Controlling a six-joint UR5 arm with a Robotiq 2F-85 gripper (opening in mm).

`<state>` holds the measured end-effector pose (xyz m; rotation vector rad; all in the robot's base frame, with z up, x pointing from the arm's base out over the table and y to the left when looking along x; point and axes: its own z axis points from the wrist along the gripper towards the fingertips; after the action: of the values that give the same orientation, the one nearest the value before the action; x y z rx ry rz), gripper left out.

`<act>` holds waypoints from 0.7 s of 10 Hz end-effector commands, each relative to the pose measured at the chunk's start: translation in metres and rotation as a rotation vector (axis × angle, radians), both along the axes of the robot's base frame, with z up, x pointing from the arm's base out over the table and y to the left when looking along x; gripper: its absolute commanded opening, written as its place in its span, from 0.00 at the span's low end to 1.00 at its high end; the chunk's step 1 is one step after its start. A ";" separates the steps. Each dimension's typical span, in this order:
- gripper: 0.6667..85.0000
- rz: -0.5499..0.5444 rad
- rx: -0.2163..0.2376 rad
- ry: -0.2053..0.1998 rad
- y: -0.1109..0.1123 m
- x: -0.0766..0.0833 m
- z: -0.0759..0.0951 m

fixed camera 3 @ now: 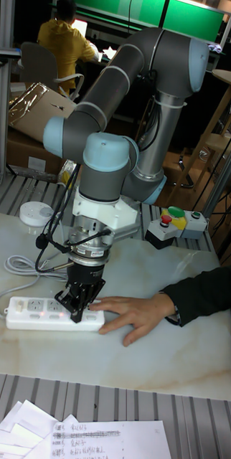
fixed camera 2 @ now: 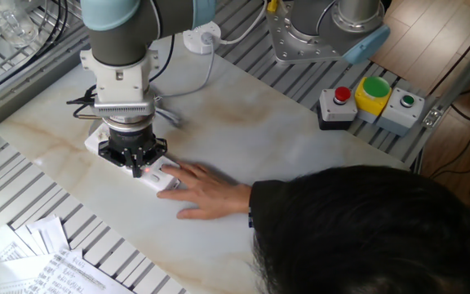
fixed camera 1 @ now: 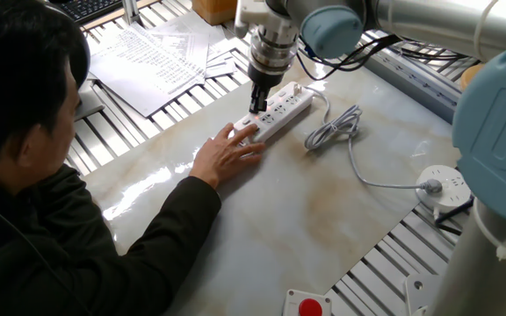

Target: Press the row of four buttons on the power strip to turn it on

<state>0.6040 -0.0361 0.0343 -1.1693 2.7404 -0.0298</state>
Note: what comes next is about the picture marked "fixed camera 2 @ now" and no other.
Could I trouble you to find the grey box small green button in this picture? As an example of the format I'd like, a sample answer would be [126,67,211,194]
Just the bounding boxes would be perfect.
[375,87,426,137]

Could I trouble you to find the white four-button power strip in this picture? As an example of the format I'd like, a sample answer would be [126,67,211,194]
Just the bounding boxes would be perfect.
[83,122,182,192]

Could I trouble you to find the aluminium frame post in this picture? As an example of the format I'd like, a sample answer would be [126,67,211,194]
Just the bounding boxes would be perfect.
[421,24,470,130]

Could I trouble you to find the black cables by rack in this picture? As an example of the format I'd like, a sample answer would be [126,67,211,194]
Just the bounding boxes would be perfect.
[0,0,69,93]

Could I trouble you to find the round white socket hub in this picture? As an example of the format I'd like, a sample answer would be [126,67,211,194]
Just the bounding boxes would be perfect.
[182,20,223,56]

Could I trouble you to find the red button control box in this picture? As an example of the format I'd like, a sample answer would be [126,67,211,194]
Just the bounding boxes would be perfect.
[316,86,358,131]

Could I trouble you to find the white socket hub cable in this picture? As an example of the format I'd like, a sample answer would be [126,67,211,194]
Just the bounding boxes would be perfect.
[218,0,269,45]

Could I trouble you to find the person's right hand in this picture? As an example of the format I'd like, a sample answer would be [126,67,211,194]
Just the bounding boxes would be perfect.
[156,161,253,221]

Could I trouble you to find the black-haired person's head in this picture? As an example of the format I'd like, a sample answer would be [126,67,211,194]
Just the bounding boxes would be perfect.
[251,165,470,294]

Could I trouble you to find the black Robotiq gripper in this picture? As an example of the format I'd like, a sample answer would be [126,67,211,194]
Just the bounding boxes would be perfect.
[98,127,168,177]

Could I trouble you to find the clear plastic container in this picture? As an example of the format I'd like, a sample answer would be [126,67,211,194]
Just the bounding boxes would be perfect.
[0,0,42,48]

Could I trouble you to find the yellow box green mushroom button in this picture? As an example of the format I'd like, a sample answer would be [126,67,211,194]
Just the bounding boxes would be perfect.
[354,75,393,124]

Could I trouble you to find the printed text paper sheet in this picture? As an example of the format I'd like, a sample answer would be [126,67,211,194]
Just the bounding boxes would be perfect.
[30,247,136,294]

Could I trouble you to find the white wrist mounting bracket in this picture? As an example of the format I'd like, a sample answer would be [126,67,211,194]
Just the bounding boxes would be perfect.
[79,48,161,119]

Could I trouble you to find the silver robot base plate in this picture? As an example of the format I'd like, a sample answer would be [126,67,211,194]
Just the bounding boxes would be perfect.
[265,0,344,65]

